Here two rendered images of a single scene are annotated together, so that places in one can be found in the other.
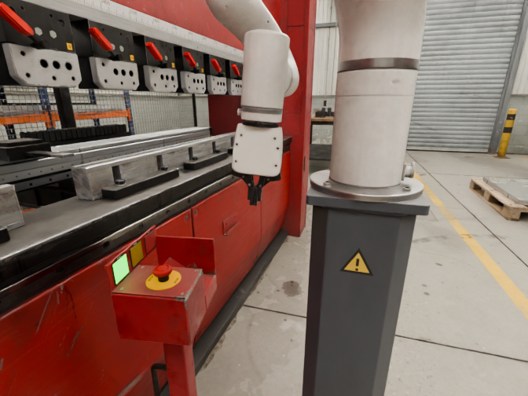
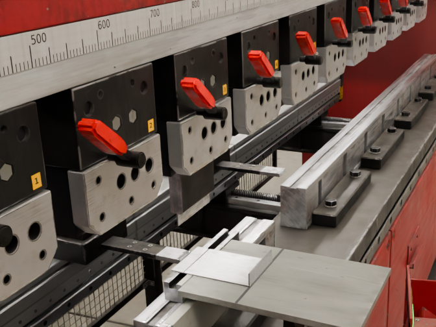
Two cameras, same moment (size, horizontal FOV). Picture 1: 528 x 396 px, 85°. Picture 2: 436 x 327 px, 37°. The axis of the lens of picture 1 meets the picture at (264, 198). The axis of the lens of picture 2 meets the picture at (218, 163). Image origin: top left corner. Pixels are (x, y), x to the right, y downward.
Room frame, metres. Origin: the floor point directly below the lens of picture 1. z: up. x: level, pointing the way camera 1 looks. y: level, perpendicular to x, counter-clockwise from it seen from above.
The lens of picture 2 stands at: (-0.53, 0.50, 1.47)
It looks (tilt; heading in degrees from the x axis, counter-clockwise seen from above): 19 degrees down; 7
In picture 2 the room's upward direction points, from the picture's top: 2 degrees counter-clockwise
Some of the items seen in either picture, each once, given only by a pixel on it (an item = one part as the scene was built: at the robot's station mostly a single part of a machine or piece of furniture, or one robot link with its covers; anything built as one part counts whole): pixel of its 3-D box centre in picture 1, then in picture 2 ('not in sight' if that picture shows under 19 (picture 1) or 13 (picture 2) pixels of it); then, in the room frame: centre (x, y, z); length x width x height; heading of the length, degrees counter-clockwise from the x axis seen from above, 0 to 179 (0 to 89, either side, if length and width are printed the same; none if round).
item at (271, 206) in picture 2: (56, 191); (181, 202); (1.07, 0.81, 0.81); 0.64 x 0.08 x 0.14; 70
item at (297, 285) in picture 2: not in sight; (286, 281); (0.33, 0.52, 1.00); 0.26 x 0.18 x 0.01; 70
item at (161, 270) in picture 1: (163, 275); not in sight; (0.53, 0.21, 0.79); 0.04 x 0.04 x 0.04
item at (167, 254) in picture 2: not in sight; (117, 239); (0.43, 0.80, 1.01); 0.26 x 0.12 x 0.05; 70
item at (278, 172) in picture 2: (34, 150); (226, 161); (0.83, 0.65, 1.01); 0.26 x 0.12 x 0.05; 70
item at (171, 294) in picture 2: not in sight; (204, 263); (0.40, 0.65, 0.99); 0.20 x 0.03 x 0.03; 160
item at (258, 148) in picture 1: (258, 146); not in sight; (0.60, 0.01, 1.05); 0.10 x 0.07 x 0.11; 83
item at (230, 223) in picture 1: (232, 222); (415, 246); (1.29, 0.15, 0.59); 0.15 x 0.02 x 0.07; 160
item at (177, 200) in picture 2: not in sight; (192, 184); (0.38, 0.66, 1.13); 0.10 x 0.02 x 0.10; 160
